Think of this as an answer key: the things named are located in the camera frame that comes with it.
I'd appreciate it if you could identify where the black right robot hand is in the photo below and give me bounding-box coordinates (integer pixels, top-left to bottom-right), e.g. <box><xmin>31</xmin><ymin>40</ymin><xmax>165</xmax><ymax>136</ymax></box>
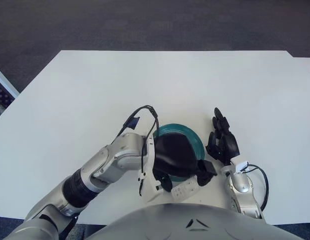
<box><xmin>205</xmin><ymin>107</ymin><xmax>241</xmax><ymax>167</ymax></box>

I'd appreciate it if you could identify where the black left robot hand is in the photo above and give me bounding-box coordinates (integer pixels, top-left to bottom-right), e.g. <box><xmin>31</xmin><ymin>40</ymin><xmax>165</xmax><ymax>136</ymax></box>
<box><xmin>152</xmin><ymin>132</ymin><xmax>218</xmax><ymax>194</ymax></box>

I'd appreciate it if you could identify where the white charger block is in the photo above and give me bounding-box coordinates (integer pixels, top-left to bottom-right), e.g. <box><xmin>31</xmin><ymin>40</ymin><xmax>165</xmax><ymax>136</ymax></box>
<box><xmin>170</xmin><ymin>174</ymin><xmax>201</xmax><ymax>202</ymax></box>

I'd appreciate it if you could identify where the dark green round plate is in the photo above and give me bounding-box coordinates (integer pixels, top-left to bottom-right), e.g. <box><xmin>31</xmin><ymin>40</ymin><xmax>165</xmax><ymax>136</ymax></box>
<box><xmin>152</xmin><ymin>122</ymin><xmax>206</xmax><ymax>184</ymax></box>

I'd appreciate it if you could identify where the silver robot torso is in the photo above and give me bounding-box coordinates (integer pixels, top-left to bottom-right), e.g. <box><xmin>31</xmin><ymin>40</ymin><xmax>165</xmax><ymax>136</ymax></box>
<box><xmin>84</xmin><ymin>202</ymin><xmax>310</xmax><ymax>240</ymax></box>

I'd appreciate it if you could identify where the white shelf board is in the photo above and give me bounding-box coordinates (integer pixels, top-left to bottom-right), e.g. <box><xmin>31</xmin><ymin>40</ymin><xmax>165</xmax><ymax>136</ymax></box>
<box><xmin>0</xmin><ymin>64</ymin><xmax>21</xmax><ymax>101</ymax></box>

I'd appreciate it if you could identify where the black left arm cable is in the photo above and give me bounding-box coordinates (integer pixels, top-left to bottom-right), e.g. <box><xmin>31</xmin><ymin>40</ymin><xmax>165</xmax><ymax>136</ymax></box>
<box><xmin>114</xmin><ymin>104</ymin><xmax>161</xmax><ymax>199</ymax></box>

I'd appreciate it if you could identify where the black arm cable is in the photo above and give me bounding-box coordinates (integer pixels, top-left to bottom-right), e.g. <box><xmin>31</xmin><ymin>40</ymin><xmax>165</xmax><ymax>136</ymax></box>
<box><xmin>114</xmin><ymin>104</ymin><xmax>161</xmax><ymax>199</ymax></box>
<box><xmin>244</xmin><ymin>163</ymin><xmax>269</xmax><ymax>211</ymax></box>

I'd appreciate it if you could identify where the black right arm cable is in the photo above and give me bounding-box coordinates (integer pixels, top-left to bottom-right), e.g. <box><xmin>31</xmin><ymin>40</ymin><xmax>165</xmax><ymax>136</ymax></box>
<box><xmin>244</xmin><ymin>163</ymin><xmax>269</xmax><ymax>211</ymax></box>

